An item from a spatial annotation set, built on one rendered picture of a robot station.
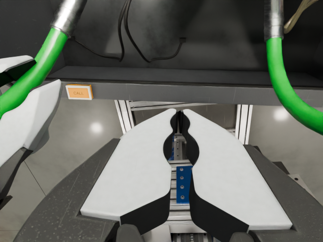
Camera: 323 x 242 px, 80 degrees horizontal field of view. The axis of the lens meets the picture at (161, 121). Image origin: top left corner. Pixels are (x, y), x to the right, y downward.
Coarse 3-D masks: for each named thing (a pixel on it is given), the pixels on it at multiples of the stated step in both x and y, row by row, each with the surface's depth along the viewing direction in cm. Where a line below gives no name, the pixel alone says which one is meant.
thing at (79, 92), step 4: (68, 84) 41; (72, 84) 41; (68, 88) 40; (72, 88) 40; (76, 88) 40; (80, 88) 40; (84, 88) 40; (72, 92) 41; (76, 92) 41; (80, 92) 40; (84, 92) 40; (72, 96) 41; (76, 96) 41; (80, 96) 41; (84, 96) 41; (88, 96) 41; (92, 96) 42
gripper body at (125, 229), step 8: (128, 224) 5; (120, 232) 5; (128, 232) 5; (136, 232) 5; (240, 232) 5; (120, 240) 5; (128, 240) 5; (136, 240) 5; (232, 240) 5; (240, 240) 5; (248, 240) 5
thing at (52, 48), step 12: (48, 36) 16; (60, 36) 16; (48, 48) 16; (60, 48) 17; (36, 60) 16; (48, 60) 16; (36, 72) 15; (48, 72) 16; (24, 84) 14; (36, 84) 15; (0, 96) 14; (12, 96) 14; (24, 96) 14; (0, 108) 13; (12, 108) 14
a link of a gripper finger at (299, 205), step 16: (256, 160) 8; (272, 176) 7; (288, 176) 7; (288, 192) 7; (304, 192) 7; (288, 208) 6; (304, 208) 6; (320, 208) 6; (304, 224) 6; (320, 224) 6; (256, 240) 5; (272, 240) 5; (288, 240) 5; (304, 240) 5; (320, 240) 5
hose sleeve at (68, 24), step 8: (64, 0) 16; (72, 0) 16; (80, 0) 17; (64, 8) 16; (72, 8) 16; (80, 8) 17; (56, 16) 16; (64, 16) 16; (72, 16) 17; (56, 24) 16; (64, 24) 16; (72, 24) 17; (64, 32) 17; (72, 32) 17
